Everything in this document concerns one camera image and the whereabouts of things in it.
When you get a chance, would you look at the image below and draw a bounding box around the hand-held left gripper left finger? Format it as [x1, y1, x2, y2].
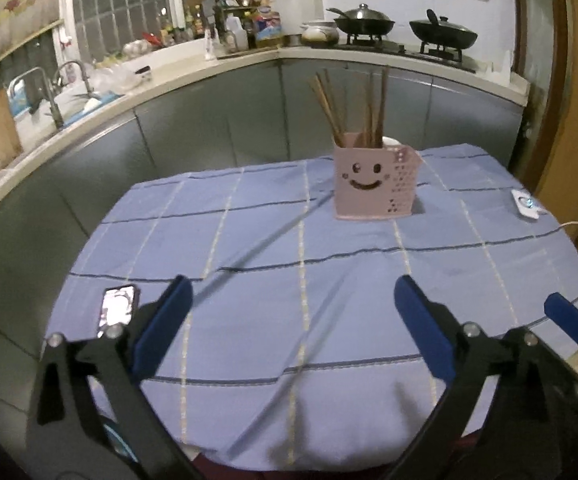
[26, 275, 205, 480]

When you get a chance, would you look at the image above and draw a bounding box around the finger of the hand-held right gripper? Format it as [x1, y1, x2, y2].
[539, 347, 578, 398]
[543, 292, 578, 361]

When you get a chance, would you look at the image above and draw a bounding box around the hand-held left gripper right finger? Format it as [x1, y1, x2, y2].
[389, 275, 570, 480]

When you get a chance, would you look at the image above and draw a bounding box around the pink smiley utensil holder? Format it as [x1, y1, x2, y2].
[333, 131, 424, 221]

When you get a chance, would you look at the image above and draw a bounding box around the bunch of wooden chopsticks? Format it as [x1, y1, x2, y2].
[310, 65, 391, 148]

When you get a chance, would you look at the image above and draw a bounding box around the smartphone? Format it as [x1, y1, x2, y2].
[96, 284, 137, 338]

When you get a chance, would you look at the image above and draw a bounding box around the blue checked tablecloth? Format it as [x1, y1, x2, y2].
[44, 144, 578, 471]

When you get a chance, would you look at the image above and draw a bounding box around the white square device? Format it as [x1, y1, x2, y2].
[510, 189, 541, 221]

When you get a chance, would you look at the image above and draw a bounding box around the kitchen counter with grey cabinets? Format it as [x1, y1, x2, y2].
[0, 45, 530, 311]

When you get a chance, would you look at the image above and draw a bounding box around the kitchen sink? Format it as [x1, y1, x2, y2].
[14, 90, 120, 126]

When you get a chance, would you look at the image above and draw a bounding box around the clear plastic bag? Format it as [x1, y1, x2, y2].
[91, 65, 137, 93]

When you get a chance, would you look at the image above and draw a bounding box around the tall metal faucet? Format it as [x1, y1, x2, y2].
[9, 66, 64, 131]

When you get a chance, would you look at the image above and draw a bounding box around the small curved metal faucet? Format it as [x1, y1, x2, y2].
[51, 60, 94, 96]

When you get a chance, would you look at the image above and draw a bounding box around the gas stove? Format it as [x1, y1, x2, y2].
[336, 32, 477, 73]

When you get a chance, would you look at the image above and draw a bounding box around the black wok with dark lid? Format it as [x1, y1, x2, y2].
[409, 8, 478, 51]

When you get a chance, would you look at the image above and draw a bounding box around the row of condiment bottles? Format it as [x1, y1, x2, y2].
[156, 4, 207, 46]

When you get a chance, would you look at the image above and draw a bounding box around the white plastic jug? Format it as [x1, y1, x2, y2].
[225, 16, 250, 53]

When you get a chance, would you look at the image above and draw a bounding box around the steel pot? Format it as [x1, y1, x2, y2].
[300, 20, 341, 45]

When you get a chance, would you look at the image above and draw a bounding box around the wok with steel lid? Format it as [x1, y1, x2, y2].
[325, 3, 396, 36]

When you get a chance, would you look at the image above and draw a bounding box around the cluttered kitchen rack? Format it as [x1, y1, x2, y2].
[211, 0, 285, 53]

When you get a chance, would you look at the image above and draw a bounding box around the barred window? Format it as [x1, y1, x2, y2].
[59, 0, 182, 61]

